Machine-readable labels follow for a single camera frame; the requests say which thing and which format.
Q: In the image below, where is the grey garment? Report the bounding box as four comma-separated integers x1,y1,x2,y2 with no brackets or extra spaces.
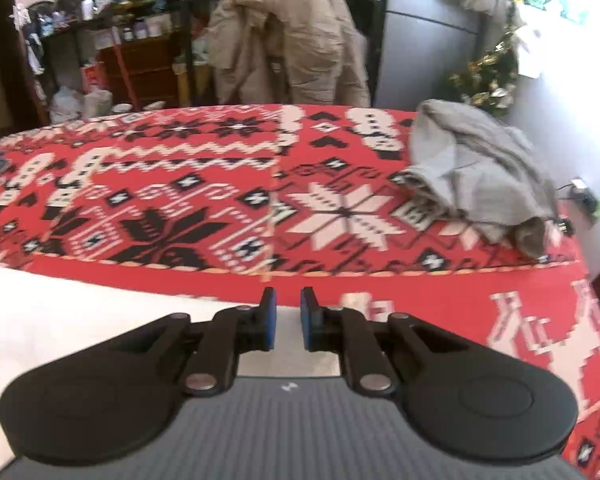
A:
399,98,561,256

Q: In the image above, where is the beige jacket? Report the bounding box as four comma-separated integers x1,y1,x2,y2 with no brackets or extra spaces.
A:
207,0,371,108

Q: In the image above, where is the red patterned blanket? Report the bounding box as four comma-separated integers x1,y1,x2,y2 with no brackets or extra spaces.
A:
0,104,600,480

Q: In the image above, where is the white cloth bow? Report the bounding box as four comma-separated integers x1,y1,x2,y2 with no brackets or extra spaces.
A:
515,20,548,78

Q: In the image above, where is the white sweater with striped trim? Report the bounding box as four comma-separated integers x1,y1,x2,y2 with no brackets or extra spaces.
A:
0,264,341,471

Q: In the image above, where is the decorated Christmas tree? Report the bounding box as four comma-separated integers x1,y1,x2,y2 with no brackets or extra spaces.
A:
447,10,523,121

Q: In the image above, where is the white plastic bag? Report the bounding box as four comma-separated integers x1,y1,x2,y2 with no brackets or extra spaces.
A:
47,85,113,123

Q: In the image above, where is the black storage shelf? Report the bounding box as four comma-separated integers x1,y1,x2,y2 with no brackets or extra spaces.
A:
15,0,386,111

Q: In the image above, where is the red white carton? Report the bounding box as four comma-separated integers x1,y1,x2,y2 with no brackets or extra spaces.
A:
79,62,106,95

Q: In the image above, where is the white power strip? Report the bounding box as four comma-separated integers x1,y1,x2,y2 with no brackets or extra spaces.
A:
567,177,600,211

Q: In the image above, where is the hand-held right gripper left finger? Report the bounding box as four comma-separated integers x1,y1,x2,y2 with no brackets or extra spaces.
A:
112,286,279,395

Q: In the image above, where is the grey refrigerator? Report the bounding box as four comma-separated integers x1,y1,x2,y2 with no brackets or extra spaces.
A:
372,0,486,111

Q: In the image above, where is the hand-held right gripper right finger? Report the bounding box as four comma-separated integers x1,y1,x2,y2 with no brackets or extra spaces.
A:
300,286,476,395

